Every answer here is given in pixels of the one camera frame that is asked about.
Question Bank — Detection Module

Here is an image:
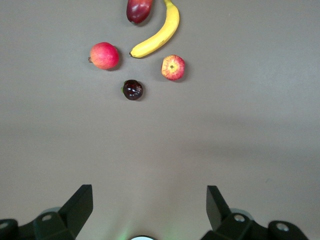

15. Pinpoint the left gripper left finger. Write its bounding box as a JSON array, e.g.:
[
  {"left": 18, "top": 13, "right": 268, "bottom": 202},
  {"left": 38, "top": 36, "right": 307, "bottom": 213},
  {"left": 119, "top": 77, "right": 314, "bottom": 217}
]
[{"left": 33, "top": 184, "right": 94, "bottom": 240}]

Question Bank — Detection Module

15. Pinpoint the small red yellow striped apple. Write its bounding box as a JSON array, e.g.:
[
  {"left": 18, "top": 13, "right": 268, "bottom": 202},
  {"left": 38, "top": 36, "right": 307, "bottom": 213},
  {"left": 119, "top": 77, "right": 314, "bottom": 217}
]
[{"left": 160, "top": 54, "right": 186, "bottom": 82}]

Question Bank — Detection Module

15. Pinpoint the red yellow mango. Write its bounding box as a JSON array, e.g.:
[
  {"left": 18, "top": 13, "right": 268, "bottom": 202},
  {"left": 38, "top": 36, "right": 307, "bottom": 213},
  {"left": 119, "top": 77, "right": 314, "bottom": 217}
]
[{"left": 126, "top": 0, "right": 154, "bottom": 25}]

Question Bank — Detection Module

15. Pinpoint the dark purple plum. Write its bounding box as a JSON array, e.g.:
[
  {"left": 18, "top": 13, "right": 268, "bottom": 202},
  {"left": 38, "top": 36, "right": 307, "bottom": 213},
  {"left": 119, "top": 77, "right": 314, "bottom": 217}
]
[{"left": 120, "top": 79, "right": 144, "bottom": 102}]

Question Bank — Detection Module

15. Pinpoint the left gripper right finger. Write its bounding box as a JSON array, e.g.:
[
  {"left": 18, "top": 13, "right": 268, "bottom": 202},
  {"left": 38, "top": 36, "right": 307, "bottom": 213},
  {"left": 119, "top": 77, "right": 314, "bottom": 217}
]
[{"left": 201, "top": 185, "right": 270, "bottom": 240}]

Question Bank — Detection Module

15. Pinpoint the yellow banana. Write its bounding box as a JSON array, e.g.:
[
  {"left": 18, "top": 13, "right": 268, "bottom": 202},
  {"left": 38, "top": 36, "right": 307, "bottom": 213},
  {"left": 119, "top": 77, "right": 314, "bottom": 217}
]
[{"left": 129, "top": 0, "right": 181, "bottom": 59}]

